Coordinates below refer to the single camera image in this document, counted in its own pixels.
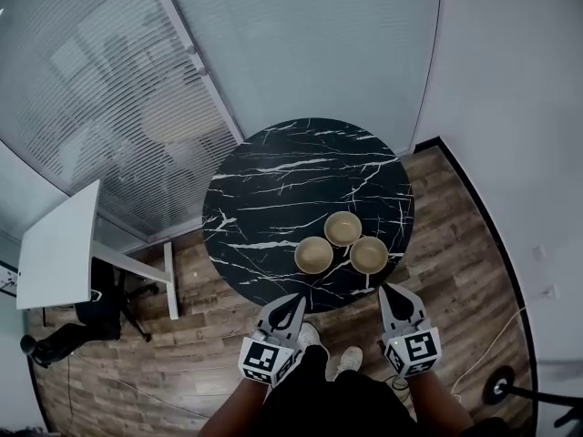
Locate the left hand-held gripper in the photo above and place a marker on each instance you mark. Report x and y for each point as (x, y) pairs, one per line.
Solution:
(266, 358)

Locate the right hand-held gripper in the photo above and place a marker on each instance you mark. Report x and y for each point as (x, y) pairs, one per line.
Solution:
(412, 348)

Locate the beige bowl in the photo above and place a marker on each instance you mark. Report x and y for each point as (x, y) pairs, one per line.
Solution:
(313, 254)
(342, 228)
(369, 254)

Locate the person's right forearm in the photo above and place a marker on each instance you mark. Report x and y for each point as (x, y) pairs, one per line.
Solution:
(437, 408)

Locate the person's left forearm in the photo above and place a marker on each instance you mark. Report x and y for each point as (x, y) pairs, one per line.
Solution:
(234, 408)

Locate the person's white left shoe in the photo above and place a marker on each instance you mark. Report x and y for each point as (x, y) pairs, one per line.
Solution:
(309, 335)

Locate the person's white shoe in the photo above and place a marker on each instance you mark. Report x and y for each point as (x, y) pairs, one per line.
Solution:
(347, 361)
(309, 335)

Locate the person's white right shoe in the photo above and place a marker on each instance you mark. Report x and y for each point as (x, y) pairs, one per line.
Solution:
(347, 361)

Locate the person's black clothing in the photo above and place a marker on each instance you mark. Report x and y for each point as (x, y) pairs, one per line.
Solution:
(332, 403)

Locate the black round stand base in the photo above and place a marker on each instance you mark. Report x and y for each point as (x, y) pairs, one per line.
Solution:
(499, 384)

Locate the black office chair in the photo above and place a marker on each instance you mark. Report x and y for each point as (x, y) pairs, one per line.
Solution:
(98, 312)

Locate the white desk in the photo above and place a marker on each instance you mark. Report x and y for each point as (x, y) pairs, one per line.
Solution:
(57, 248)

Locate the white wall socket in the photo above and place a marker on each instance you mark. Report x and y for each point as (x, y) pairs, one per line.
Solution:
(549, 291)

